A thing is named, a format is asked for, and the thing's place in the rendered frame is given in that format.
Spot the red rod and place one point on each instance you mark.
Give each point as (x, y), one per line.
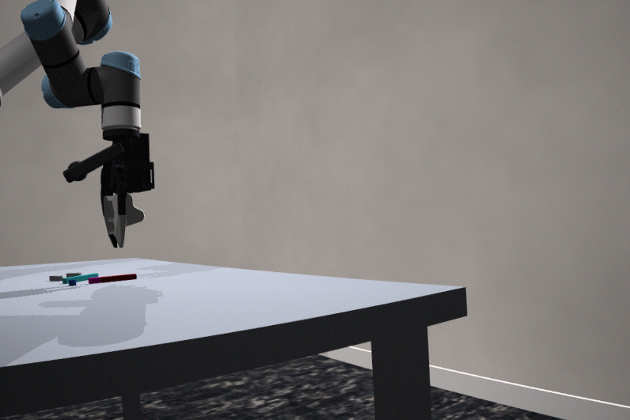
(116, 278)

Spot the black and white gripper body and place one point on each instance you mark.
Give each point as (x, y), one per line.
(134, 165)

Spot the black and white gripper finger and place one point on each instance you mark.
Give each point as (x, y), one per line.
(108, 213)
(121, 202)

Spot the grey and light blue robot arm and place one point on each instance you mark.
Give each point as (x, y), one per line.
(68, 83)

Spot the turquoise rod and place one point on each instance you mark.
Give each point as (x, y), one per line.
(80, 278)

